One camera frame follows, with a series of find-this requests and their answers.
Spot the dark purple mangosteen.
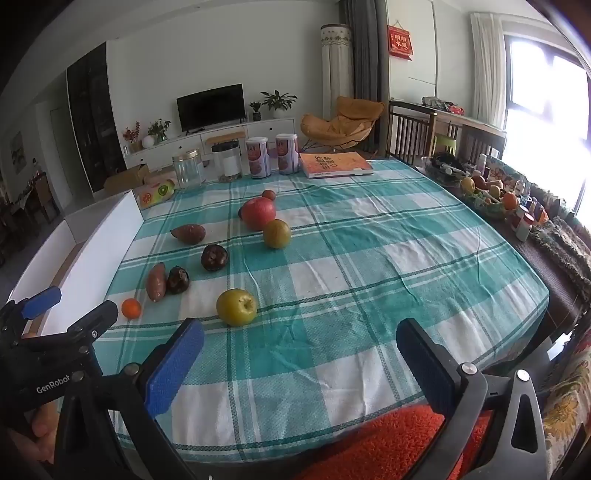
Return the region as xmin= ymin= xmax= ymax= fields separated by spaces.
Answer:
xmin=166 ymin=266 xmax=190 ymax=295
xmin=201 ymin=244 xmax=229 ymax=273

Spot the green plastic stool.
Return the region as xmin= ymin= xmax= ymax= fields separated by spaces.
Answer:
xmin=433 ymin=134 xmax=459 ymax=158

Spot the red flower bouquet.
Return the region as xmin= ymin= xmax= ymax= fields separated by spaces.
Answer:
xmin=122 ymin=122 xmax=141 ymax=154

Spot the large green potted plant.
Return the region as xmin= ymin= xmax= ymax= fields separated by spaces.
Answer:
xmin=260 ymin=90 xmax=298 ymax=120

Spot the white cardboard box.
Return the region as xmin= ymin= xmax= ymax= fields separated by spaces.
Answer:
xmin=8 ymin=190 xmax=144 ymax=337

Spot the black wall cabinet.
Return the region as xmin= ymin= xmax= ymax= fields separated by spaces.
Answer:
xmin=67 ymin=48 xmax=126 ymax=193

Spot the orange lounge chair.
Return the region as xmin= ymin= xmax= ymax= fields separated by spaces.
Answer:
xmin=300 ymin=96 xmax=386 ymax=151

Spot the clear plastic jar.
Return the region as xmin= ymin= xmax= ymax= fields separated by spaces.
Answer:
xmin=172 ymin=148 xmax=206 ymax=190

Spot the dark wooden chair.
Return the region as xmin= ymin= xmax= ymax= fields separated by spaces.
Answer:
xmin=458 ymin=122 xmax=507 ymax=165
xmin=387 ymin=99 xmax=438 ymax=165

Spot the orange fuzzy cloth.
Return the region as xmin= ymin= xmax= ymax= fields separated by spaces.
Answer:
xmin=295 ymin=405 xmax=495 ymax=480

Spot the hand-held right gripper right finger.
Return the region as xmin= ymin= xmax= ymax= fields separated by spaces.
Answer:
xmin=396 ymin=318 xmax=555 ymax=480

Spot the teal white checked tablecloth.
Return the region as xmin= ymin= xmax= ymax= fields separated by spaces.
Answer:
xmin=90 ymin=157 xmax=551 ymax=464

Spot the white canister with food print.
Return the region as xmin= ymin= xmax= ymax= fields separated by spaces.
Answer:
xmin=276 ymin=133 xmax=299 ymax=175
xmin=246 ymin=137 xmax=271 ymax=180

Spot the plump sweet potato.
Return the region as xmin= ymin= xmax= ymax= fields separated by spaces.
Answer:
xmin=170 ymin=223 xmax=207 ymax=245

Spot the floral print cloth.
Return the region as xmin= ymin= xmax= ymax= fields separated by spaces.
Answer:
xmin=539 ymin=323 xmax=591 ymax=480

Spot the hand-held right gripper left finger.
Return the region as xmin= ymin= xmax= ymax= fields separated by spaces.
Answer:
xmin=53 ymin=318 xmax=206 ymax=480

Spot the fruit basket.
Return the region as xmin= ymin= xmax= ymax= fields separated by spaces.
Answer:
xmin=459 ymin=175 xmax=519 ymax=219

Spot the white television cabinet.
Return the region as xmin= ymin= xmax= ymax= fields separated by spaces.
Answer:
xmin=124 ymin=117 xmax=296 ymax=171

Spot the white curtain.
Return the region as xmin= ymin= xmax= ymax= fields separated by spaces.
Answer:
xmin=470 ymin=13 xmax=509 ymax=131

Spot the orange book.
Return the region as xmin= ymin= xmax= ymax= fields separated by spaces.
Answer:
xmin=299 ymin=152 xmax=374 ymax=179

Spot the white tower air conditioner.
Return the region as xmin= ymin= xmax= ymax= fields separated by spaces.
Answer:
xmin=320 ymin=24 xmax=355 ymax=121

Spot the slender sweet potato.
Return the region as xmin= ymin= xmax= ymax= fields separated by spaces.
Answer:
xmin=146 ymin=262 xmax=167 ymax=303

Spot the grey curtain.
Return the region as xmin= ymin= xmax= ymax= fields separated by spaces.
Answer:
xmin=339 ymin=0 xmax=391 ymax=155

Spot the leafy plant in vase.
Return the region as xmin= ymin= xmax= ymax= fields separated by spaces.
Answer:
xmin=148 ymin=119 xmax=172 ymax=144

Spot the brown cardboard box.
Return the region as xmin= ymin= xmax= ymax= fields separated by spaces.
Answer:
xmin=104 ymin=164 xmax=151 ymax=195

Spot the clear jar with black lid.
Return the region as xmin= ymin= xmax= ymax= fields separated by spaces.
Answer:
xmin=211 ymin=141 xmax=242 ymax=184

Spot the glass bowl with dark items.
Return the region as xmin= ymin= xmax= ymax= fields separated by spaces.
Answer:
xmin=421 ymin=154 xmax=477 ymax=186

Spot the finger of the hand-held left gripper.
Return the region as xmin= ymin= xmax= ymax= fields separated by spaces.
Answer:
xmin=67 ymin=300 xmax=119 ymax=344
xmin=0 ymin=286 xmax=63 ymax=324

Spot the red apple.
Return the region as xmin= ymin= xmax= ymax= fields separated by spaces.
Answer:
xmin=241 ymin=197 xmax=277 ymax=232

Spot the black flat television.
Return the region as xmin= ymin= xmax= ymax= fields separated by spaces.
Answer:
xmin=176 ymin=83 xmax=246 ymax=134

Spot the brown knitted cloth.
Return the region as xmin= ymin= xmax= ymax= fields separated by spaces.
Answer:
xmin=530 ymin=216 xmax=591 ymax=303

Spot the brownish green round pear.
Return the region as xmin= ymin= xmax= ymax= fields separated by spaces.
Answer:
xmin=263 ymin=219 xmax=293 ymax=250

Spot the window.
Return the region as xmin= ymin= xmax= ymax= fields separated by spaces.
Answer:
xmin=502 ymin=34 xmax=591 ymax=217

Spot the person's left hand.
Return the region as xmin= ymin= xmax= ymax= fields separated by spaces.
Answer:
xmin=7 ymin=401 xmax=63 ymax=462

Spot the yellow green apple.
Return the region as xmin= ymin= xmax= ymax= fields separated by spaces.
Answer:
xmin=216 ymin=288 xmax=258 ymax=328

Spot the red wall hanging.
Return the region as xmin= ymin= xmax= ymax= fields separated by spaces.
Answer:
xmin=387 ymin=24 xmax=415 ymax=61

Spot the white pill bottle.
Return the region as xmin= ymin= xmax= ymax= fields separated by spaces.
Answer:
xmin=510 ymin=205 xmax=537 ymax=242

